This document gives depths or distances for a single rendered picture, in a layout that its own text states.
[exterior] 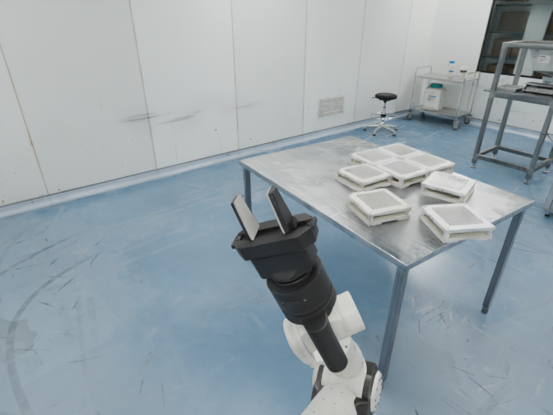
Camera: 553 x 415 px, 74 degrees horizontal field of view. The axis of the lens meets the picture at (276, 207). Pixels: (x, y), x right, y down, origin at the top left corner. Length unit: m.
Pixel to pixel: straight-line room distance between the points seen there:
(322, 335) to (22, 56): 3.98
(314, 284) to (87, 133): 4.06
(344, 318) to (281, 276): 0.13
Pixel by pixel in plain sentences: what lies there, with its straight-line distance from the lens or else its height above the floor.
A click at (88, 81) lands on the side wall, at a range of 4.37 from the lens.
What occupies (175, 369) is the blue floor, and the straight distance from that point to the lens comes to 2.38.
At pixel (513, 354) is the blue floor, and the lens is 2.77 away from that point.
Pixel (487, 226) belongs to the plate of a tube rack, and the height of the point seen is 0.93.
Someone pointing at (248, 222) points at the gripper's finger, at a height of 1.56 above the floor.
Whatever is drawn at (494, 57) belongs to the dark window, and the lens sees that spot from 7.55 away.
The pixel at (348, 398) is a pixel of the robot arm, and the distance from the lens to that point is 0.80.
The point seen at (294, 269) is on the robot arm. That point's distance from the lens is 0.51.
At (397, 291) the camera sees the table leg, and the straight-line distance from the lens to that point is 1.82.
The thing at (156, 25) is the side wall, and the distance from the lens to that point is 4.55.
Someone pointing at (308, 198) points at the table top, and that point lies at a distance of 2.15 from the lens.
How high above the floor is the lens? 1.81
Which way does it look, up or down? 28 degrees down
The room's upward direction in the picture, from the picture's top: straight up
